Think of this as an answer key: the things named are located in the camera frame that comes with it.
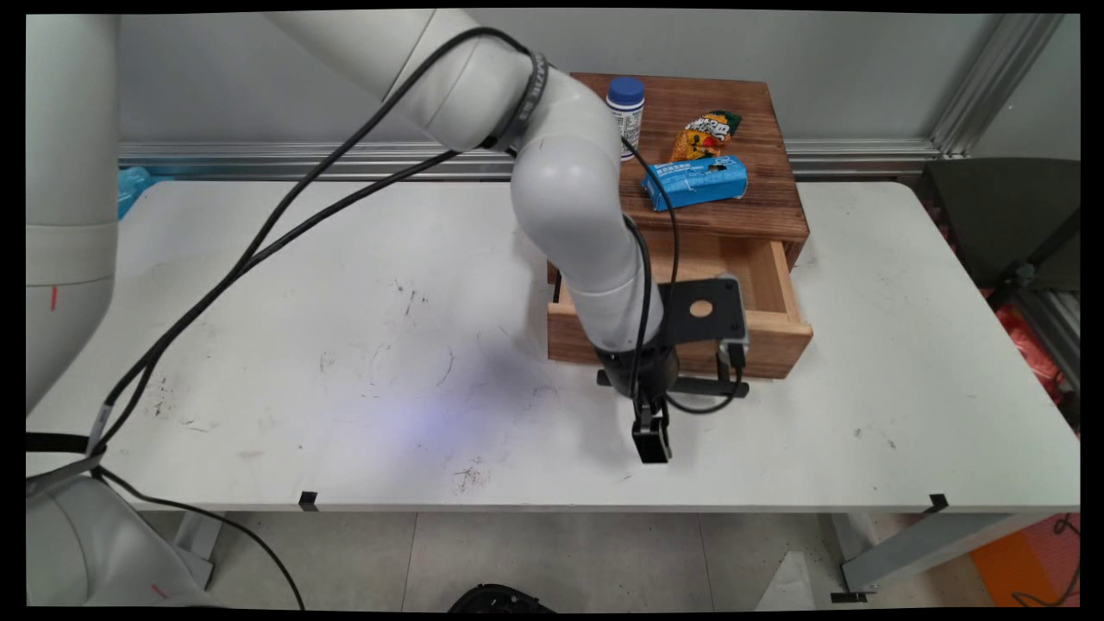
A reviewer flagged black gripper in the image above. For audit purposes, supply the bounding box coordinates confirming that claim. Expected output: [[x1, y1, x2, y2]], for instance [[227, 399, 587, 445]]
[[595, 339, 684, 465]]

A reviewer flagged wooden drawer with black handle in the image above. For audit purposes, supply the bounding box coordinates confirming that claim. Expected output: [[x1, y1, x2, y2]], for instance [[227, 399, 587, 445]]
[[546, 237, 814, 400]]

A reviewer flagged black round floor object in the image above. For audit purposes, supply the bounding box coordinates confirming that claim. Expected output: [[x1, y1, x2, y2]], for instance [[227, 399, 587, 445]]
[[448, 584, 557, 613]]

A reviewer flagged brown wooden drawer cabinet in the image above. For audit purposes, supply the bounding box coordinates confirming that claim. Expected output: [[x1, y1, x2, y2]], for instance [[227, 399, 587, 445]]
[[565, 72, 810, 270]]

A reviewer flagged blue snack pack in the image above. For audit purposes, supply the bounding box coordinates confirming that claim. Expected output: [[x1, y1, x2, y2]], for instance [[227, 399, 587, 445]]
[[641, 155, 749, 213]]

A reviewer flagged grey table leg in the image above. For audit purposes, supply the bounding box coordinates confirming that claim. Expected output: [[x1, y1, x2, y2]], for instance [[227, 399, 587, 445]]
[[172, 511, 227, 592], [832, 513, 1049, 596]]

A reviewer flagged orange green snack bag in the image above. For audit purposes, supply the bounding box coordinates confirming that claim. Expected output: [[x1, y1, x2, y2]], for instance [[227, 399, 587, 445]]
[[669, 110, 743, 163]]

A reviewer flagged white bottle with blue cap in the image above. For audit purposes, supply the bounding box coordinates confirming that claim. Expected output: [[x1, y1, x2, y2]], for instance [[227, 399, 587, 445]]
[[606, 77, 646, 162]]

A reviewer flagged red plastic bag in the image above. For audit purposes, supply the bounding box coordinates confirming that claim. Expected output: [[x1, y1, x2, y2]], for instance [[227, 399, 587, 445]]
[[992, 306, 1066, 406]]

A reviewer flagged orange floor mat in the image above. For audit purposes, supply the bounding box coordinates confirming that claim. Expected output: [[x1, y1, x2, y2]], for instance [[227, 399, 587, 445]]
[[970, 513, 1081, 609]]

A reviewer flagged black chair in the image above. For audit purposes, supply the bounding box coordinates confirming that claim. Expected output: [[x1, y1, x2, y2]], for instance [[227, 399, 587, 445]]
[[914, 158, 1081, 311]]

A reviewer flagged blue bubble wrap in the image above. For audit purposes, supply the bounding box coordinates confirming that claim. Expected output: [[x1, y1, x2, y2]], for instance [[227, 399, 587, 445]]
[[118, 166, 158, 220]]

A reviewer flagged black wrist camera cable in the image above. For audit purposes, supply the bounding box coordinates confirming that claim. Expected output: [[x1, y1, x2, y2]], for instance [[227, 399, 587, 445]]
[[621, 138, 750, 416]]

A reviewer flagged aluminium frame bar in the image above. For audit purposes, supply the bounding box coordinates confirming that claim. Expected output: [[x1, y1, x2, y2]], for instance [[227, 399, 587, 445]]
[[1013, 289, 1081, 389]]

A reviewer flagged thin black cable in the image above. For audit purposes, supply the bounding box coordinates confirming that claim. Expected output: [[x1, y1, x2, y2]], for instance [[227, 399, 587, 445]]
[[1013, 515, 1081, 606]]

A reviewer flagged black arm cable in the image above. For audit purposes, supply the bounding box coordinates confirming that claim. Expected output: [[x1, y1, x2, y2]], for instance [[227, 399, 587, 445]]
[[86, 26, 540, 455]]

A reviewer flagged black floor cable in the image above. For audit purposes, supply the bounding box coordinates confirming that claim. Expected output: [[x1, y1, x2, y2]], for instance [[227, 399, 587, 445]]
[[91, 466, 306, 610]]

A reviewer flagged aluminium frame rail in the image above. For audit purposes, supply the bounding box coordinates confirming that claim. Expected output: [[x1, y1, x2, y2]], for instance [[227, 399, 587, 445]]
[[118, 141, 943, 180]]

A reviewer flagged aluminium frame post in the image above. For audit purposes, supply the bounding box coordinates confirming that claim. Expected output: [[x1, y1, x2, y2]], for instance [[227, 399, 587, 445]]
[[927, 13, 1066, 159]]

